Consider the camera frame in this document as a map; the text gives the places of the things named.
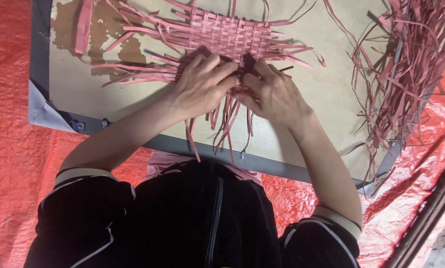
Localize person's right hand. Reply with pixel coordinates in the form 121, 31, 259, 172
233, 60, 312, 127

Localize dark wooden planks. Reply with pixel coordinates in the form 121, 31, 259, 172
382, 147, 445, 268

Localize pink woven band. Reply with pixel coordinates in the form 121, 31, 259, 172
75, 0, 95, 55

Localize pile of loose pink strips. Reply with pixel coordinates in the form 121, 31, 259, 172
323, 0, 445, 187

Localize pink woven strip mat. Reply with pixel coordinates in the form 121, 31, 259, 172
92, 0, 326, 165

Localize pink trousers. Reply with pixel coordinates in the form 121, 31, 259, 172
145, 150, 263, 186

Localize person's left hand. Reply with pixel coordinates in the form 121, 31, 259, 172
169, 53, 242, 119

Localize black zip jacket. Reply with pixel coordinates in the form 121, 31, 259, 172
23, 161, 362, 268

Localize red plastic tarp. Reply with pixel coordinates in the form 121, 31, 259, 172
0, 0, 445, 268

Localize grey-framed brown board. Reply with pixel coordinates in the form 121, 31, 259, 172
28, 0, 445, 196

